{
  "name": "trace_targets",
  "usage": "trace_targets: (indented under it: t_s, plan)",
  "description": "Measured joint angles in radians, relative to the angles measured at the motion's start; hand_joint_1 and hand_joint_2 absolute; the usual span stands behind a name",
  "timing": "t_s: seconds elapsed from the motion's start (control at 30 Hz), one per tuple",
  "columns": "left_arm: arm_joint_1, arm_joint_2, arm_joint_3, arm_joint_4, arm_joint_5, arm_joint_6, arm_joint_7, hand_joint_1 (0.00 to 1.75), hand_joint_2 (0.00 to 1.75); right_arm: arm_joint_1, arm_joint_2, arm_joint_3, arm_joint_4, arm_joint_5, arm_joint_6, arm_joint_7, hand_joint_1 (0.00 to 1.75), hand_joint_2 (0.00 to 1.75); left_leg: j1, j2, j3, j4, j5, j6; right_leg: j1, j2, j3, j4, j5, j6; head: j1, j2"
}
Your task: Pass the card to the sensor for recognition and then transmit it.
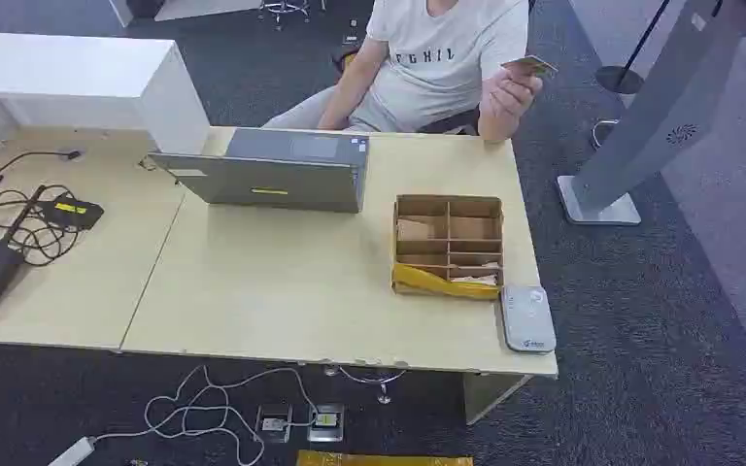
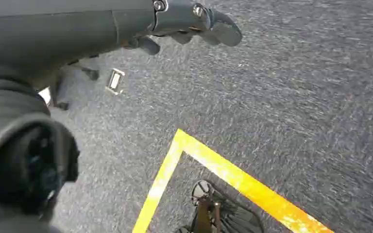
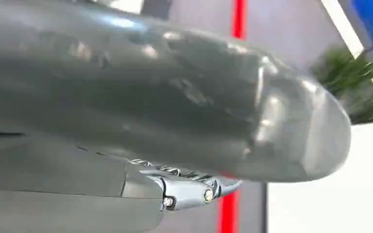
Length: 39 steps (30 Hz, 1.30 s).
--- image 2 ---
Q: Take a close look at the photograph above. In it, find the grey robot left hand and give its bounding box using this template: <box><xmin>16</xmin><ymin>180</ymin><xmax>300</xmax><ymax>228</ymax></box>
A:
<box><xmin>0</xmin><ymin>0</ymin><xmax>242</xmax><ymax>222</ymax></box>

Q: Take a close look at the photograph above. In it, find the silver floor socket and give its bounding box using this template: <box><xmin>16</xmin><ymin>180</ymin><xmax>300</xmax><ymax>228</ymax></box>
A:
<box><xmin>105</xmin><ymin>68</ymin><xmax>126</xmax><ymax>96</ymax></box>
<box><xmin>38</xmin><ymin>86</ymin><xmax>52</xmax><ymax>106</ymax></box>

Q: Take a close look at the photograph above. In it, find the ribbed grey left arm sleeve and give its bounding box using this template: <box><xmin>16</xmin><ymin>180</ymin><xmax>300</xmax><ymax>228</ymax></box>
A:
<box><xmin>0</xmin><ymin>63</ymin><xmax>51</xmax><ymax>158</ymax></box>

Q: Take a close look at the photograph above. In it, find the yellow floor tape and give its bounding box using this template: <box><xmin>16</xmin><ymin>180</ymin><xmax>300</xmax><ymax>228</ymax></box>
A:
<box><xmin>132</xmin><ymin>128</ymin><xmax>335</xmax><ymax>233</ymax></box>

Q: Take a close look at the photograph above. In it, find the robot black foot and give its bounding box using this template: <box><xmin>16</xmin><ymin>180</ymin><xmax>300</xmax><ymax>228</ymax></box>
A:
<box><xmin>176</xmin><ymin>180</ymin><xmax>265</xmax><ymax>233</ymax></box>

